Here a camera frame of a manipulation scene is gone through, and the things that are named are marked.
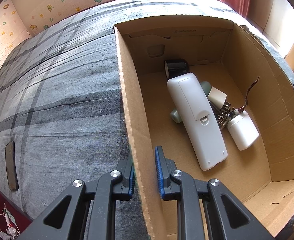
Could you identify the white remote control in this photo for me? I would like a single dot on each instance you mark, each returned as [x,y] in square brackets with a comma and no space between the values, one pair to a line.
[194,120]

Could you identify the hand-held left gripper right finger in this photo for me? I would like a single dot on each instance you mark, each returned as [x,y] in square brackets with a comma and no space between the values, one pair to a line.
[159,172]

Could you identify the black tape roll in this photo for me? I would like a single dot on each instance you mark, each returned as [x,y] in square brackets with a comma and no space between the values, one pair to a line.
[177,67]

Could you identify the cream wardrobe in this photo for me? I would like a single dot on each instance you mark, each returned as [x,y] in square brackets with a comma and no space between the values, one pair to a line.
[274,17]

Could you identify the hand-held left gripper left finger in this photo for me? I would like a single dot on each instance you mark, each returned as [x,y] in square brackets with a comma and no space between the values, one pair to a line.
[130,180]

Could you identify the grey plaid blanket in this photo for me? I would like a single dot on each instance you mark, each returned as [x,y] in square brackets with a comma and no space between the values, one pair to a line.
[61,92]

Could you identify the mint green bottle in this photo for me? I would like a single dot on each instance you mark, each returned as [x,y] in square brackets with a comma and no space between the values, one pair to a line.
[176,116]

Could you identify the small white cube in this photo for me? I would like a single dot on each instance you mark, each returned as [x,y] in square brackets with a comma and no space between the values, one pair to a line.
[217,97]

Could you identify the black smartphone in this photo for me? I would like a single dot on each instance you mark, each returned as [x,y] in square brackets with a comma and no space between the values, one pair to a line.
[11,166]

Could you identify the cardboard box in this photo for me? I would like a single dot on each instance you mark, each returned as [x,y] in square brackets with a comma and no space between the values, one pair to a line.
[249,170]

